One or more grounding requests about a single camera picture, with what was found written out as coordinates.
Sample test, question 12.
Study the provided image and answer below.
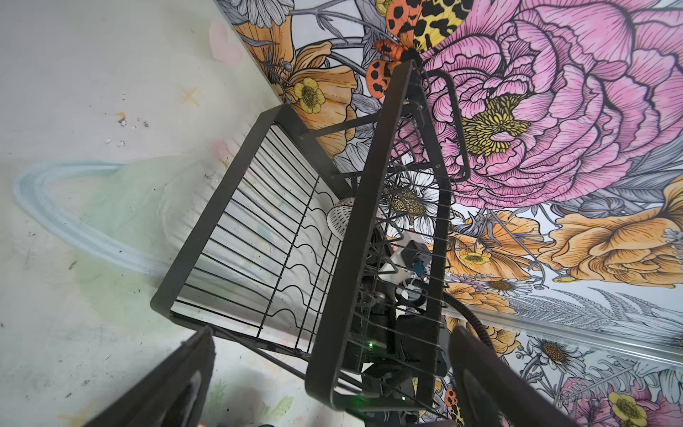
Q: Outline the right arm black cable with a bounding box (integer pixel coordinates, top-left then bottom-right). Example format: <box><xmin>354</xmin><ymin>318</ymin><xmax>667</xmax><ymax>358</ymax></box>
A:
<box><xmin>442</xmin><ymin>290</ymin><xmax>497</xmax><ymax>348</ymax></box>

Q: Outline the white perforated strainer bowl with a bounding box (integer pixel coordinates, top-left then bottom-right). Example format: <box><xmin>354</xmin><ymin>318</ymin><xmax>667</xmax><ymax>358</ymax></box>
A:
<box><xmin>327</xmin><ymin>197</ymin><xmax>355</xmax><ymax>240</ymax></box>

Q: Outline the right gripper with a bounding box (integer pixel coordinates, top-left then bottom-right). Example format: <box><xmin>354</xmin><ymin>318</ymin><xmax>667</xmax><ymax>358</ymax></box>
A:
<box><xmin>341</xmin><ymin>231</ymin><xmax>448</xmax><ymax>406</ymax></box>

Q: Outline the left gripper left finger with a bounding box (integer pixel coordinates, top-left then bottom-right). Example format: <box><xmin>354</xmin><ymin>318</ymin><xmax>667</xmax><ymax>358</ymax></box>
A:
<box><xmin>87</xmin><ymin>327</ymin><xmax>215</xmax><ymax>426</ymax></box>

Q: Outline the black wire dish rack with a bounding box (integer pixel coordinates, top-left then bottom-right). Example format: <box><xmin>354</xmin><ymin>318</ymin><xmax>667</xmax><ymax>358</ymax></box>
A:
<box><xmin>150</xmin><ymin>62</ymin><xmax>455</xmax><ymax>417</ymax></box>

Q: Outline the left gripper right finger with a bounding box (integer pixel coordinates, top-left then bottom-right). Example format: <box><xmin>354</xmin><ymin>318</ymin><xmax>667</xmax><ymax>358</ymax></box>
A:
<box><xmin>448</xmin><ymin>327</ymin><xmax>575</xmax><ymax>426</ymax></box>

